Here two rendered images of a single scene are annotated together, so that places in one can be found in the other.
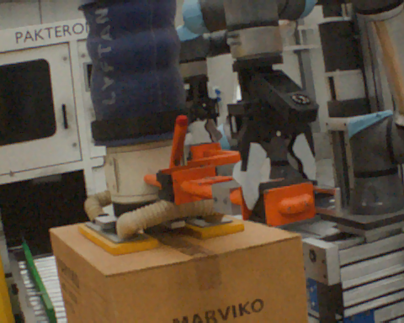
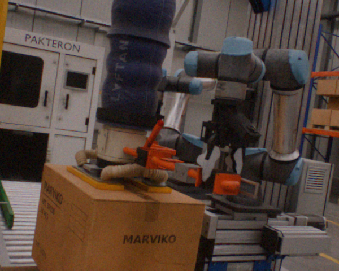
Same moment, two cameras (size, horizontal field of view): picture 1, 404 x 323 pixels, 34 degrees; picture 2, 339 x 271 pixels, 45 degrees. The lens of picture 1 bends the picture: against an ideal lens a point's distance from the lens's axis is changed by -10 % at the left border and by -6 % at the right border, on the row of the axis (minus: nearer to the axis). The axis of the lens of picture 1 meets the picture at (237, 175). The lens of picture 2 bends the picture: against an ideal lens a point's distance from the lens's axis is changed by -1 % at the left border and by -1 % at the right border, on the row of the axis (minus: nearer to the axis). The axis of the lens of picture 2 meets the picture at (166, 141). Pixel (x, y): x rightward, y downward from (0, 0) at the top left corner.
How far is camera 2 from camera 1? 20 cm
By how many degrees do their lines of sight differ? 7
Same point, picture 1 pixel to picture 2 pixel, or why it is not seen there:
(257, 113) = (222, 130)
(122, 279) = (103, 204)
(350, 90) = not seen: hidden behind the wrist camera
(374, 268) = (234, 236)
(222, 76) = not seen: hidden behind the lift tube
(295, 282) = (195, 230)
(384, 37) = (282, 105)
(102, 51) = (118, 67)
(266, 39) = (239, 91)
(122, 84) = (125, 91)
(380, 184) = (249, 188)
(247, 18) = (233, 75)
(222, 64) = not seen: hidden behind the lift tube
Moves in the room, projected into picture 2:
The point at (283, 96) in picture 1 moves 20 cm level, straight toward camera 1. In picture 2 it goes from (242, 125) to (264, 127)
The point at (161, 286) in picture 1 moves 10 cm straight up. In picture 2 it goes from (124, 213) to (129, 180)
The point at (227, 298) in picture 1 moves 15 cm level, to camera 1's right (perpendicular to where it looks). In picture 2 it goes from (157, 230) to (203, 235)
